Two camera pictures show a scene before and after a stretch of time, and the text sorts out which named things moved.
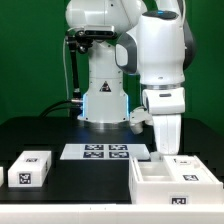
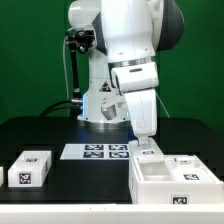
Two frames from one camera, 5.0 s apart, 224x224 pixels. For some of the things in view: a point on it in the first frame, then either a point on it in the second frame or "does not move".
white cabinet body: x=175 y=180 does not move
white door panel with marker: x=189 y=168 does not move
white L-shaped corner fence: x=111 y=214 does not move
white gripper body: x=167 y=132 -> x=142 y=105
